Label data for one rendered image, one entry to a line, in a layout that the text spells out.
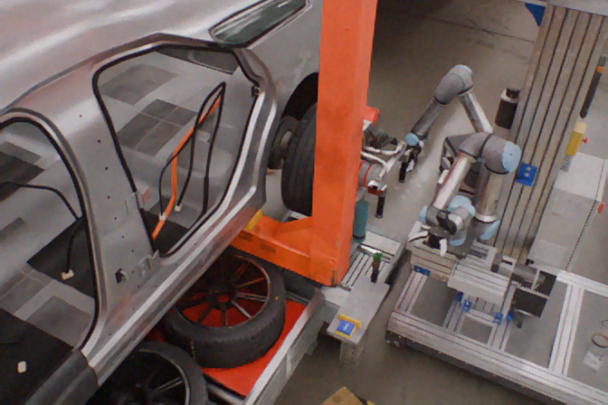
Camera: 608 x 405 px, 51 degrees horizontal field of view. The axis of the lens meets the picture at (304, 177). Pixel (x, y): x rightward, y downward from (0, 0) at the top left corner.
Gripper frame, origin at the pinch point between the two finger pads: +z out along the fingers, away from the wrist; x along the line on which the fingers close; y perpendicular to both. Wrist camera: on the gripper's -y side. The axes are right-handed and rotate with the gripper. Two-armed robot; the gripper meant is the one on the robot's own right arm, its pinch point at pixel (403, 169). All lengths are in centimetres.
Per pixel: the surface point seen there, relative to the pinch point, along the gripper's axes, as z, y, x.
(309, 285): 53, -60, -30
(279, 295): 89, -32, -31
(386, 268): 6, -75, 1
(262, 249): 73, -24, -50
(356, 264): 10, -77, -18
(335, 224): 73, 14, -9
